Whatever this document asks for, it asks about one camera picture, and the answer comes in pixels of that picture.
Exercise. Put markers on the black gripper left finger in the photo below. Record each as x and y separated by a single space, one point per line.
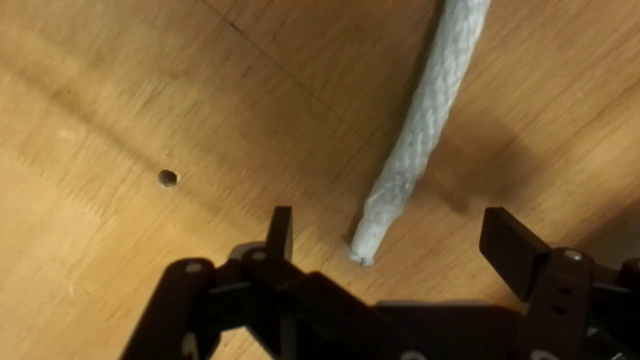
280 233

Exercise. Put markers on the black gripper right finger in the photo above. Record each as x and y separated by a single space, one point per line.
516 250

